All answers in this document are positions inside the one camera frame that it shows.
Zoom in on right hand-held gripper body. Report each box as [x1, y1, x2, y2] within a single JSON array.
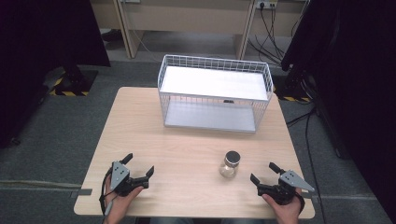
[[257, 170, 316, 205]]

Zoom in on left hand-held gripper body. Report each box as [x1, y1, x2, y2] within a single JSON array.
[[110, 161, 150, 197]]

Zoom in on glass jar with black lid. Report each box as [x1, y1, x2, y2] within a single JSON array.
[[219, 150, 242, 179]]

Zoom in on white wire shelf rack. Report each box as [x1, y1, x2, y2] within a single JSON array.
[[157, 54, 275, 134]]

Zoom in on person's left hand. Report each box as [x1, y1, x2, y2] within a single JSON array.
[[104, 177, 144, 224]]

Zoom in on person's right hand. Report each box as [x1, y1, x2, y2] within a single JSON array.
[[262, 188, 303, 224]]

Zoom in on grey floor tape strip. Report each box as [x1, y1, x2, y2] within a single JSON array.
[[70, 188, 93, 198]]

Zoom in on black metal stand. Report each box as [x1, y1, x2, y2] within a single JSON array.
[[274, 66, 316, 103]]

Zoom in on black curtain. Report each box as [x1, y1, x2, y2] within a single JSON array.
[[280, 0, 396, 223], [0, 0, 111, 148]]

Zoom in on black shoe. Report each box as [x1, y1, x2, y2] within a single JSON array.
[[100, 29, 121, 43]]

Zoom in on beige wooden desk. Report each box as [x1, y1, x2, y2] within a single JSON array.
[[90, 0, 310, 61]]

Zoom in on white power strip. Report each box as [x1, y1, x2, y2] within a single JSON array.
[[255, 0, 278, 9]]

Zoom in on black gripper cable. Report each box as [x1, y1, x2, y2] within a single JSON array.
[[98, 167, 117, 220]]

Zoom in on black floor cable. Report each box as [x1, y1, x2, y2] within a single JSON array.
[[285, 106, 327, 224]]

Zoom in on yellow black striped base plate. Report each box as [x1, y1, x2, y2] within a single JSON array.
[[49, 69, 99, 97]]

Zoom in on black hanging cables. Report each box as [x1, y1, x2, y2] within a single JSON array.
[[247, 5, 302, 67]]

